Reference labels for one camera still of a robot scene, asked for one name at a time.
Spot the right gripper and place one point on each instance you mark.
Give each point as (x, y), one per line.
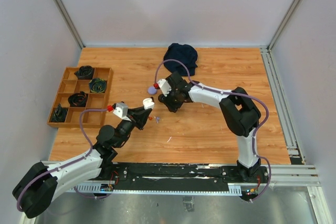
(171, 106)

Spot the rolled black tie top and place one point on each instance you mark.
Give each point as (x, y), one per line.
(85, 73)

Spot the lavender earbud case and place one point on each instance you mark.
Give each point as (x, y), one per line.
(152, 90)

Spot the aluminium frame rail right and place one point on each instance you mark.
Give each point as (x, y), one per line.
(293, 143)

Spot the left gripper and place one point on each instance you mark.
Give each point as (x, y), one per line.
(138, 115)

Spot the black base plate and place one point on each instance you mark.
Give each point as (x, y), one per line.
(177, 177)

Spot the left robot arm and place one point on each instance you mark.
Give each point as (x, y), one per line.
(42, 184)

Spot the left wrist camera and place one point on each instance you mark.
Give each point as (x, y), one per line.
(121, 110)

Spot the dark navy crumpled cloth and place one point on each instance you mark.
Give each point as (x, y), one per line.
(185, 54)

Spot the wooden compartment tray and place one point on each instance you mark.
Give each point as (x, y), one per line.
(92, 115)

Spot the aluminium frame post left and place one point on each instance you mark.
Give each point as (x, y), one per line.
(71, 26)

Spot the rolled green patterned tie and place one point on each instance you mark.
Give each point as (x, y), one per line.
(97, 85)

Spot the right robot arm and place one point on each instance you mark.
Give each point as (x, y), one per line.
(239, 111)

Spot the white earbud case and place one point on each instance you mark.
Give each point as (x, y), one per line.
(148, 103)

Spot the rolled green black tie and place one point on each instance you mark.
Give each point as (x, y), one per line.
(59, 114)

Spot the rolled black orange tie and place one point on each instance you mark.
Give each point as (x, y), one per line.
(78, 99)

